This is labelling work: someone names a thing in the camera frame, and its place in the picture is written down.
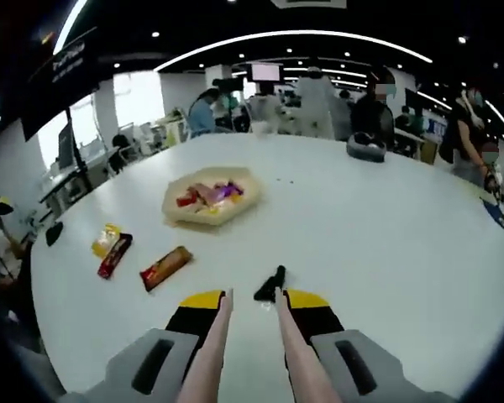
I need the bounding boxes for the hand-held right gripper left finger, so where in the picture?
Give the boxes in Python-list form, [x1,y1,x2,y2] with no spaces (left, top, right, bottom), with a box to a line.
[69,288,227,403]

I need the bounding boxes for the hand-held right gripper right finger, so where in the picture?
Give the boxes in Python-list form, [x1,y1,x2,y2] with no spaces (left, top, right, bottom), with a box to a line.
[285,288,446,403]

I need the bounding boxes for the beige food tongs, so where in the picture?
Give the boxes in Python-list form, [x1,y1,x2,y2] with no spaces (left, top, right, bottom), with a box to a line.
[176,286,344,403]

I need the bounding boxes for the brown red food bar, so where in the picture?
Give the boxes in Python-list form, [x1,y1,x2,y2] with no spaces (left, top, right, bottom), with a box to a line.
[139,244,194,293]

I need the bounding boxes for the dark red food bar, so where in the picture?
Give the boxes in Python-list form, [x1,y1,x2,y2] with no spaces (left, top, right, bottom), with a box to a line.
[97,233,134,280]

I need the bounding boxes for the beige hexagonal container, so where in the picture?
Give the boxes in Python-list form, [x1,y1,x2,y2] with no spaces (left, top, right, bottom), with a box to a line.
[162,165,265,228]

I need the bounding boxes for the small red food packet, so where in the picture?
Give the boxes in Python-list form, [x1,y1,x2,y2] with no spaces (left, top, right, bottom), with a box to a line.
[176,189,199,207]

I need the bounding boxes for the purple food packet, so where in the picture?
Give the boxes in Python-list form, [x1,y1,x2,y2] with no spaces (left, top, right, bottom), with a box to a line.
[215,179,245,197]

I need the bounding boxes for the small black object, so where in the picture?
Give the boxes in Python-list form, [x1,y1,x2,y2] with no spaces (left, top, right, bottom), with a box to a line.
[253,264,288,303]

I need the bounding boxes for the black computer mouse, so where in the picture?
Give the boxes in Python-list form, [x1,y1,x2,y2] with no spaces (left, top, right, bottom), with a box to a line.
[45,220,65,248]

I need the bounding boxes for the grey VR headset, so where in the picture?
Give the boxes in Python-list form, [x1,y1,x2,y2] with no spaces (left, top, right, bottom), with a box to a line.
[345,131,388,163]

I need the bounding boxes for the white office desk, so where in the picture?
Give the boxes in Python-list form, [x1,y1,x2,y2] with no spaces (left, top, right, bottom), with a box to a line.
[39,144,123,205]

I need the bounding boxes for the white low cabinet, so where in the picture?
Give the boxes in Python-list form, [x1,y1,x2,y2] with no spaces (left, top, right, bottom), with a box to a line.
[162,112,191,144]

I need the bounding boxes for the yellow and blue cloth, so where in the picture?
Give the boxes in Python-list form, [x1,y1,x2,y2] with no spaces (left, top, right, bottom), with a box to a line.
[480,195,504,233]

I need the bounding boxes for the black banner stand pole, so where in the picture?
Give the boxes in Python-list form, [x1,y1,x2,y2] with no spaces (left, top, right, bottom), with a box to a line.
[66,107,90,174]

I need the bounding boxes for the dark computer monitor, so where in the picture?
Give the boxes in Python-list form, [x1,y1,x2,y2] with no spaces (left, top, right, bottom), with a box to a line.
[57,120,77,170]

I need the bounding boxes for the bright display screen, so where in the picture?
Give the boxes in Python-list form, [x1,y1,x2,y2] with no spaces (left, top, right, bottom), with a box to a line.
[249,62,283,84]

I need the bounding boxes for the black display banner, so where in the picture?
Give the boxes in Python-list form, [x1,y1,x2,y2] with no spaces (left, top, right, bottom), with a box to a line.
[19,26,101,143]

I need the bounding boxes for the long ceiling light strip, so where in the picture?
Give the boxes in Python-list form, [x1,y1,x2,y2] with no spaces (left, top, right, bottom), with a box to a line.
[154,29,434,72]
[52,0,89,56]

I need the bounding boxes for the ceiling air conditioner vent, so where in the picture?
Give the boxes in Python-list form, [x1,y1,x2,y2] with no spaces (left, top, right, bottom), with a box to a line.
[270,0,348,10]

